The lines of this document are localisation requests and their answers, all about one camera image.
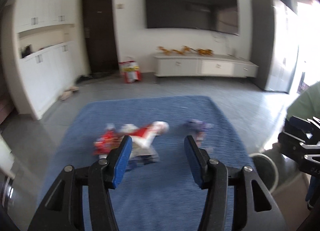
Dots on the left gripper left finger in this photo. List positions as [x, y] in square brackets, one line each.
[119, 160]

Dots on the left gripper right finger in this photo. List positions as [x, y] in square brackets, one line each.
[197, 161]

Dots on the red snack bag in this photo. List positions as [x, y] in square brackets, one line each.
[110, 140]

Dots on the round trash bin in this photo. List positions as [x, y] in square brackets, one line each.
[267, 170]

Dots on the purple wrapper far right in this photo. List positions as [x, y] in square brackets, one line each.
[198, 129]

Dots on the person in green shirt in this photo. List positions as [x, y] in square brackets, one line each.
[307, 105]

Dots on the blue shaggy rug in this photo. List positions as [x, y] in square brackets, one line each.
[158, 191]

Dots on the red white shopping bag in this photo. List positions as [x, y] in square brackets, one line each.
[130, 70]

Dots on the beige slippers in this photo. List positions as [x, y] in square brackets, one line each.
[68, 93]

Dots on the white tv console cabinet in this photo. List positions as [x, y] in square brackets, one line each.
[197, 65]

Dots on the golden tiger ornament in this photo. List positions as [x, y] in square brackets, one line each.
[205, 52]

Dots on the golden dragon ornament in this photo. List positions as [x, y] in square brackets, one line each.
[183, 51]

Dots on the dark tall cabinet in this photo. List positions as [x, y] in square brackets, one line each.
[274, 45]

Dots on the dark brown entrance door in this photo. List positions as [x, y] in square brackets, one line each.
[97, 16]

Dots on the white wall cabinet unit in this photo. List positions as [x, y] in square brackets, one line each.
[43, 75]

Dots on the wall mounted black television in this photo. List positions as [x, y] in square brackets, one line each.
[212, 15]

